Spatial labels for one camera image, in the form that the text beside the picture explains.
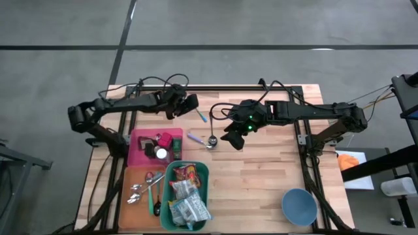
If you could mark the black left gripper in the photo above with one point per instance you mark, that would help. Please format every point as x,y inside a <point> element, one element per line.
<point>179,101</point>

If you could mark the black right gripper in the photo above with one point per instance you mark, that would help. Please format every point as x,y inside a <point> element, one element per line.
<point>248,115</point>

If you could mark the pink cube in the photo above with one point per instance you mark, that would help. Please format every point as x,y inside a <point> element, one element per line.
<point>165,139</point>

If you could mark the green-lidded spice jar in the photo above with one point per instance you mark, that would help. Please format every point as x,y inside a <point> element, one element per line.
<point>177,147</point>

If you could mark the brown sauce pouch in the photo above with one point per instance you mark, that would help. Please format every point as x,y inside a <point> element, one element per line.
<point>143,141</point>

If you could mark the white plastic bottle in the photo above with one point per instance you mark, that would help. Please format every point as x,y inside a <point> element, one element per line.
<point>162,153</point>

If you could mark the red yellow chips bag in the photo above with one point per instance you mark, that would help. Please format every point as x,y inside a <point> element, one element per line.
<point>187,173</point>

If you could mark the pink plastic tray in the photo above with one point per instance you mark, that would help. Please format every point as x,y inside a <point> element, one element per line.
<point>135,156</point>

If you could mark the clear plastic-wrapped packet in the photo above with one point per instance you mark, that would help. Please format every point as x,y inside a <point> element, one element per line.
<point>196,209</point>

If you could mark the clear yellow-edged snack packet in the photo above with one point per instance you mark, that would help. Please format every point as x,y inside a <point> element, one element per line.
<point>176,215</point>

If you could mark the silver metal spoon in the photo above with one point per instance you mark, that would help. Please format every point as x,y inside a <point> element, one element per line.
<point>135,187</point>

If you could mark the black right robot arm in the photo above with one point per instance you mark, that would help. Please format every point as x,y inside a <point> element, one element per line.
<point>310,111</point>

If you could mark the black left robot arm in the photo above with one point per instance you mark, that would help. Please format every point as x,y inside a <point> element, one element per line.
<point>130,102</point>

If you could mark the iridescent spoon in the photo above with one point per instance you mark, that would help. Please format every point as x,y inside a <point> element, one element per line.
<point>202,115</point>

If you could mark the teal plastic bin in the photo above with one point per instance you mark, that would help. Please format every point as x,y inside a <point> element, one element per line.
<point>165,196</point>

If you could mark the blue bowl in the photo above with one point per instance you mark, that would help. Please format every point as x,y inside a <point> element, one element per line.
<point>299,207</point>

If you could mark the black table clamp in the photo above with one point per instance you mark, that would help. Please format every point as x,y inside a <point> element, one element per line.
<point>90,142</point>
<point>334,141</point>

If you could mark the orange cloth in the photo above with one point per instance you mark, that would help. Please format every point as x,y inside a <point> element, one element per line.
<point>347,161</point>

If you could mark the orange plastic tray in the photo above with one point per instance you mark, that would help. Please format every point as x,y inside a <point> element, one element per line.
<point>137,215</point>

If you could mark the white paper sheet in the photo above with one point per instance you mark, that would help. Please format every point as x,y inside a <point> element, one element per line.
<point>360,184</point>

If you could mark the black diagonal beam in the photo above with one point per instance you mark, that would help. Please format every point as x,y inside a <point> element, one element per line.
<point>375,164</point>

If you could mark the grey metal table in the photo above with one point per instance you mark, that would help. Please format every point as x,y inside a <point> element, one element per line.
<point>26,159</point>

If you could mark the black equipment cart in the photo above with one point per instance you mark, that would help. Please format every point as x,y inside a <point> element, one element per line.
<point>406,94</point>

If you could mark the black stand leg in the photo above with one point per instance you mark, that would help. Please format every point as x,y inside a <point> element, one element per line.
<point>406,212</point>

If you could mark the black aluminium table frame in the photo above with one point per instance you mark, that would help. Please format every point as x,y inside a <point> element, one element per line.
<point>222,88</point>

